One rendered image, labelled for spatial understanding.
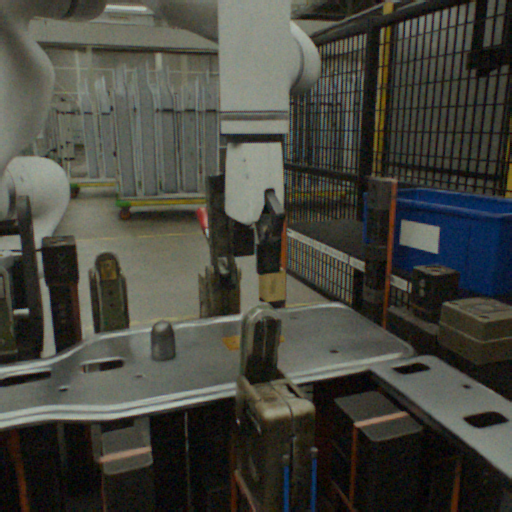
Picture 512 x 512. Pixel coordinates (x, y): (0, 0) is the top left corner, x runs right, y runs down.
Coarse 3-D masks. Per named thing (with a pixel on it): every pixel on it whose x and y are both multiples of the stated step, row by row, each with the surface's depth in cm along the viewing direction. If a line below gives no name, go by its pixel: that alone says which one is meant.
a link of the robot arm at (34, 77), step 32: (0, 0) 75; (32, 0) 78; (64, 0) 82; (0, 32) 79; (0, 64) 85; (32, 64) 85; (0, 96) 88; (32, 96) 88; (0, 128) 90; (32, 128) 92; (0, 160) 92; (0, 192) 95
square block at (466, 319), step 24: (456, 312) 67; (480, 312) 65; (504, 312) 66; (456, 336) 67; (480, 336) 64; (504, 336) 65; (456, 360) 68; (480, 360) 64; (504, 360) 66; (504, 384) 67; (480, 480) 70; (480, 504) 71
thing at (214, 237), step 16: (208, 176) 79; (224, 176) 77; (208, 192) 79; (224, 192) 78; (208, 208) 80; (224, 208) 81; (208, 224) 81; (224, 224) 81; (224, 240) 82; (224, 256) 82
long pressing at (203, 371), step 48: (96, 336) 72; (144, 336) 73; (192, 336) 73; (288, 336) 73; (336, 336) 73; (384, 336) 73; (0, 384) 60; (48, 384) 60; (96, 384) 60; (144, 384) 60; (192, 384) 60; (0, 432) 53
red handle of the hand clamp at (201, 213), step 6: (198, 210) 90; (204, 210) 90; (198, 216) 90; (204, 216) 89; (204, 222) 88; (204, 228) 87; (204, 234) 88; (222, 258) 83; (222, 264) 82; (222, 270) 81; (228, 270) 82; (222, 276) 82; (228, 276) 82
